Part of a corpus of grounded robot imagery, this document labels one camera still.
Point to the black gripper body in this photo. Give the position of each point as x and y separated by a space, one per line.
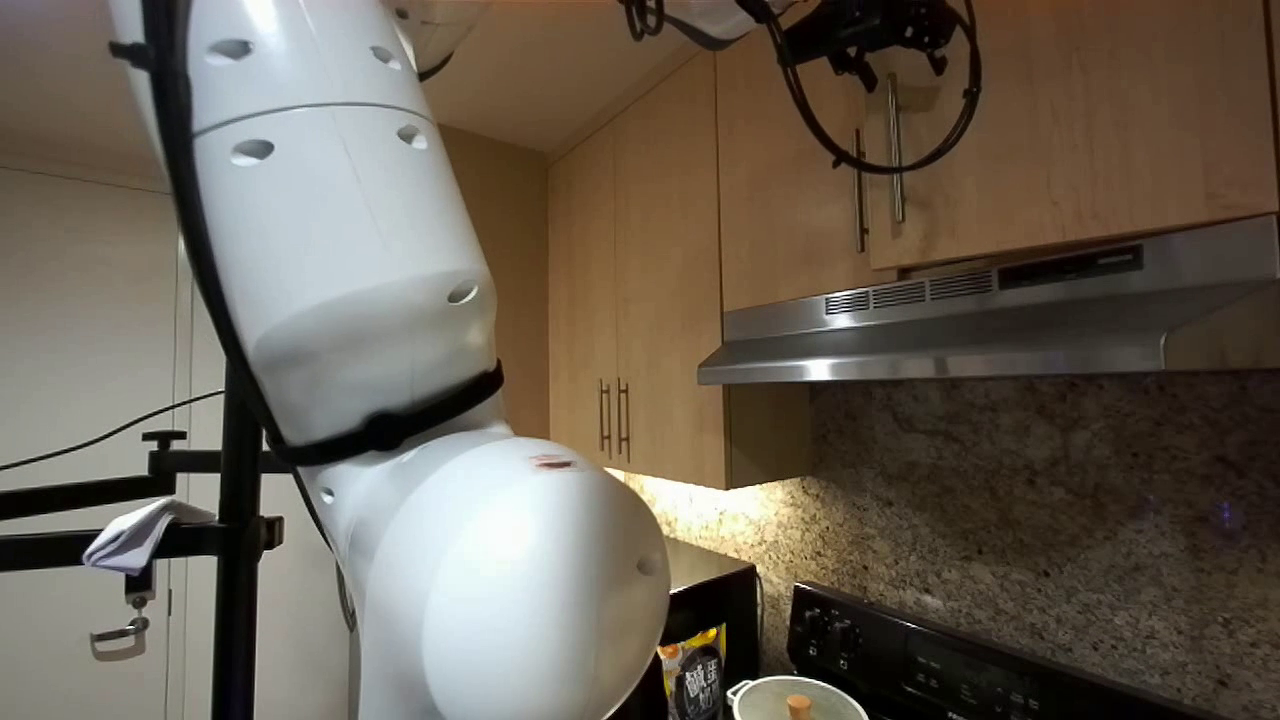
862 26

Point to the short cabinet door white inside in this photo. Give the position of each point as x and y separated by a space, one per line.
1092 123

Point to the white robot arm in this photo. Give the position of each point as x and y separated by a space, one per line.
402 267

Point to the tall wooden cabinet door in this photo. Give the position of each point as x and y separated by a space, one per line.
580 295
673 295

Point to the stainless steel range hood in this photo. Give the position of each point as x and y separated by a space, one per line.
1066 320

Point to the black box appliance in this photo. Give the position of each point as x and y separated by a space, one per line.
715 593

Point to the black electric stove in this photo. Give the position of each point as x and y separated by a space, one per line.
932 665

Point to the yellow black snack bag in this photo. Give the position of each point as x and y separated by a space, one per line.
695 682

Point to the black metal stand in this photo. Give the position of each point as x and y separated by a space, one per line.
236 602

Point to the white cloth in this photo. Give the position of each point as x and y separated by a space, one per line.
142 532

